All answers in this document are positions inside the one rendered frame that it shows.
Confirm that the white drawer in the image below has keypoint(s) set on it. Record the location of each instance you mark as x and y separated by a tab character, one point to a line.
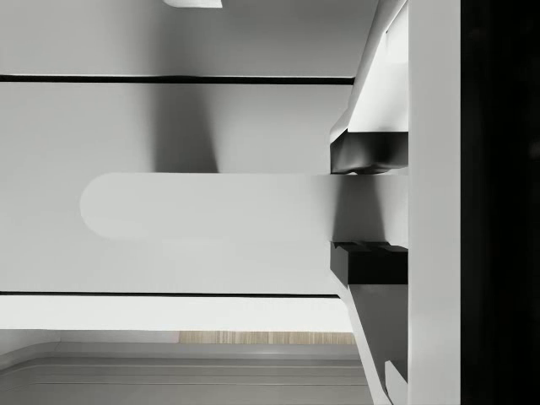
169	206

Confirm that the white cabinet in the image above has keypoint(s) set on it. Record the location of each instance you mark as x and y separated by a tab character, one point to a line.
126	42

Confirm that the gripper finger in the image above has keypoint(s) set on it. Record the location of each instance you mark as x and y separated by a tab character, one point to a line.
371	266
371	152

